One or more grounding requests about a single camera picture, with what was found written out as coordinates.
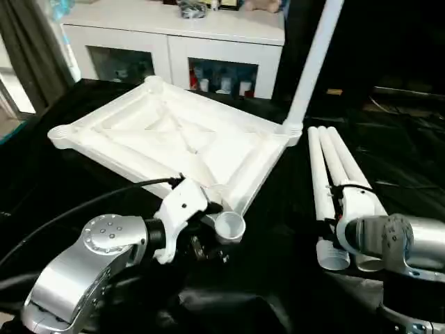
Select white plastic table leg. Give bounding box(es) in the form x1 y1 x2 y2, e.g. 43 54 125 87
327 127 389 217
307 127 350 271
277 0 345 138
317 126 384 273

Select white plastic table top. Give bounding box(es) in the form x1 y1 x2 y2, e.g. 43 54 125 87
47 75 300 245

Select black plastic mat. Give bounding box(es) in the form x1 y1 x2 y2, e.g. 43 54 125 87
0 78 445 334

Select white glass-door cabinet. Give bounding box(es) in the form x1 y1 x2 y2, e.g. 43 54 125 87
60 10 286 100

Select large black box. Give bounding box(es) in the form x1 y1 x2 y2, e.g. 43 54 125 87
274 0 445 116

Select light blue white panel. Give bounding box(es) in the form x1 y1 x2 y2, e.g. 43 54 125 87
61 26 83 83

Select teal edged board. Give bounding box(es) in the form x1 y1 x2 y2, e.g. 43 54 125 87
0 118 35 144

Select grey-brown curtain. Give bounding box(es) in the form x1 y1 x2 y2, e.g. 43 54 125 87
0 0 76 112

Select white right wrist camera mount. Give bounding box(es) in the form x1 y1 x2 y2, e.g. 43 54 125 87
326 184 379 252

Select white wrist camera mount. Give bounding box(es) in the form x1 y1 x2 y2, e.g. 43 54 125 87
326 184 379 252
154 178 210 264

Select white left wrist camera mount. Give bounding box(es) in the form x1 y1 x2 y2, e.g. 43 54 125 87
154 178 210 264

